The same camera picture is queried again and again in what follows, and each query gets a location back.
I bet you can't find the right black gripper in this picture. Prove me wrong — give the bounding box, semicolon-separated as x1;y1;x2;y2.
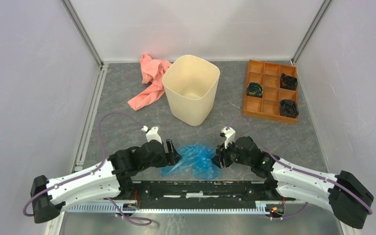
209;137;253;169

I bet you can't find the blue plastic trash bag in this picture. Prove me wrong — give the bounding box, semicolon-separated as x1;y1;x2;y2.
160;143;221;180

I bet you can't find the beige trash bin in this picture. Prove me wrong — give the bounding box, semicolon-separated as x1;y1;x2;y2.
163;55;220;126

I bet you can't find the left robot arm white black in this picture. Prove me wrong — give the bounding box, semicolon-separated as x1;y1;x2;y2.
27;140;182;224

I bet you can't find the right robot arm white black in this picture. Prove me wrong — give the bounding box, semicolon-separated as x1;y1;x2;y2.
211;137;374;229

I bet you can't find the black bag roll left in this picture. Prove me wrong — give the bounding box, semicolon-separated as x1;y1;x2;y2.
246;82;264;98

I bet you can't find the black bag roll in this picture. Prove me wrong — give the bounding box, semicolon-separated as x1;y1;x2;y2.
246;82;264;98
280;73;298;91
279;99;299;118

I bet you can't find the black bag roll bottom right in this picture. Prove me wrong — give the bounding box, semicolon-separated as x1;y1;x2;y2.
279;99;299;118

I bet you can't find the pink cloth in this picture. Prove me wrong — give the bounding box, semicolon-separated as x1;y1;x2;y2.
127;54;172;111

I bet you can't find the orange compartment tray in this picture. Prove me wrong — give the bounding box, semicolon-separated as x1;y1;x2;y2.
242;60;298;124

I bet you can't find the black bag roll top right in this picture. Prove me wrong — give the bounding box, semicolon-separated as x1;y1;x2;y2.
280;73;298;91

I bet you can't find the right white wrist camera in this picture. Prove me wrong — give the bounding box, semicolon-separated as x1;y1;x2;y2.
220;127;236;149

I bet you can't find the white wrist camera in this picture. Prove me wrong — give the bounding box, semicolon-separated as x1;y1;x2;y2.
141;125;162;143
220;127;236;149

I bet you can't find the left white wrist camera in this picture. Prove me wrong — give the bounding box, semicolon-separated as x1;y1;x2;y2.
141;125;162;143

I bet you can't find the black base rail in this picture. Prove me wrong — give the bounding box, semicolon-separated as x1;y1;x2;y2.
103;180;282;210

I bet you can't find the white slotted cable duct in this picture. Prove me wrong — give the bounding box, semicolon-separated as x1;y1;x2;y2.
67;201;274;215

